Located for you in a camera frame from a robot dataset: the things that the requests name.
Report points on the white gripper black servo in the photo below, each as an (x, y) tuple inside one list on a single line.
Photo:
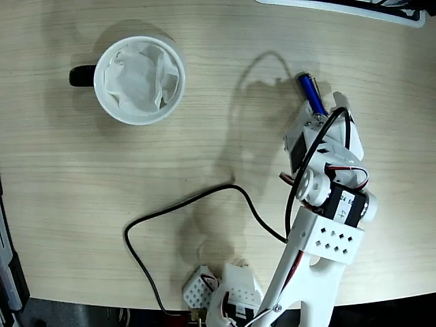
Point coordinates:
[(308, 120)]

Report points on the blue metallic pen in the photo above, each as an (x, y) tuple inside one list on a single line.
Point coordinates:
[(311, 92)]

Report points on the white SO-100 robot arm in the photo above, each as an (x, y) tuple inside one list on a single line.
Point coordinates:
[(327, 238)]

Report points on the crumpled white tissue paper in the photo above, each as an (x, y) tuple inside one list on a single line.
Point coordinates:
[(136, 81)]

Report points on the black camera on white mount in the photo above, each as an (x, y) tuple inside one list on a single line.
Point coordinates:
[(356, 143)]

